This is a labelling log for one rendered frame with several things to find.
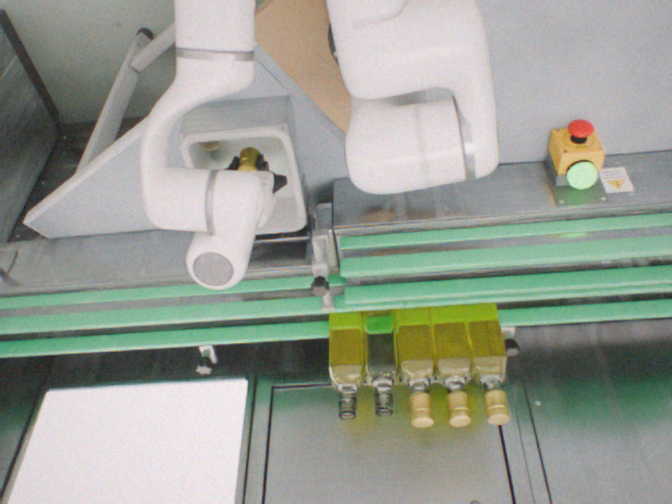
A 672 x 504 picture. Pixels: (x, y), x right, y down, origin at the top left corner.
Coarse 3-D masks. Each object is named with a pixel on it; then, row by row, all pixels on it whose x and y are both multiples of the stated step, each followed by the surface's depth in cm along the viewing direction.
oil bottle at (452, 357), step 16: (432, 320) 105; (448, 320) 105; (432, 336) 104; (448, 336) 103; (464, 336) 102; (448, 352) 101; (464, 352) 100; (448, 368) 99; (464, 368) 99; (464, 384) 101
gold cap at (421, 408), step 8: (424, 392) 97; (416, 400) 97; (424, 400) 96; (416, 408) 96; (424, 408) 95; (416, 416) 95; (424, 416) 95; (432, 416) 96; (416, 424) 96; (424, 424) 96
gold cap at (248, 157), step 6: (246, 150) 100; (252, 150) 100; (258, 150) 101; (240, 156) 100; (246, 156) 99; (252, 156) 99; (258, 156) 100; (240, 162) 99; (246, 162) 98; (252, 162) 98; (240, 168) 98; (246, 168) 98; (252, 168) 98
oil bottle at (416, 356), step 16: (400, 320) 106; (416, 320) 105; (400, 336) 103; (416, 336) 103; (400, 352) 102; (416, 352) 101; (432, 352) 101; (400, 368) 101; (416, 368) 99; (432, 368) 99
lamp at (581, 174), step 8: (584, 160) 100; (568, 168) 101; (576, 168) 100; (584, 168) 99; (592, 168) 99; (568, 176) 101; (576, 176) 100; (584, 176) 99; (592, 176) 99; (576, 184) 100; (584, 184) 100; (592, 184) 101
